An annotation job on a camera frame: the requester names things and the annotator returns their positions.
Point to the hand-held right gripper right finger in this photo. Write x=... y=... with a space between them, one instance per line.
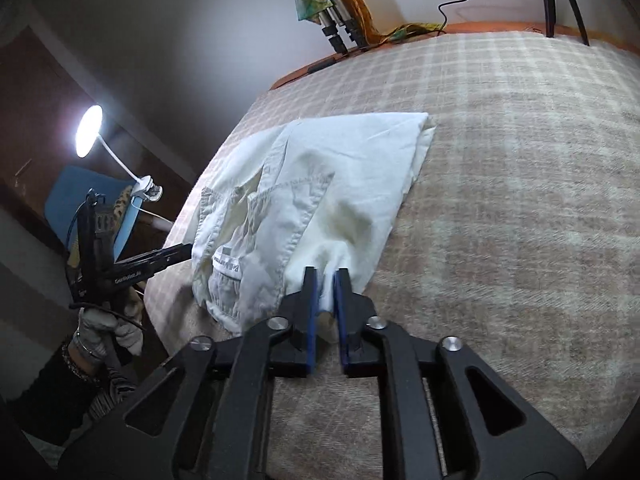
x=342 y=310

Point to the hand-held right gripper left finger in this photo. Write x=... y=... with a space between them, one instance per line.
x=311 y=310

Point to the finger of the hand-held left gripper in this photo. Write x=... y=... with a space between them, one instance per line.
x=165 y=256

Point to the white shirt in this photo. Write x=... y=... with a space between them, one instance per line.
x=320 y=185

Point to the person's left forearm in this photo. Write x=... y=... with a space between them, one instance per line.
x=50 y=400

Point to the person's left hand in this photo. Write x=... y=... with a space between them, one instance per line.
x=95 y=332

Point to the blue chair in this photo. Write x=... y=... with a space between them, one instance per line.
x=62 y=195

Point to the white clip lamp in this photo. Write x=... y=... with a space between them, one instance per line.
x=90 y=127

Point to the striped pants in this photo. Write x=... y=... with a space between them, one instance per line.
x=112 y=395

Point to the checked beige blanket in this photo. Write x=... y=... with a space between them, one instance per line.
x=500 y=210

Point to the black flat object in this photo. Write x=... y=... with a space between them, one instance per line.
x=322 y=65

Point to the folded metal tripod stand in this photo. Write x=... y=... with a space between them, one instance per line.
x=340 y=30

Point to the yellow green patterned cloth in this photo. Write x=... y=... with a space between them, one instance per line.
x=405 y=32

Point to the orange bed sheet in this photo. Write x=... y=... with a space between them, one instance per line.
x=480 y=27

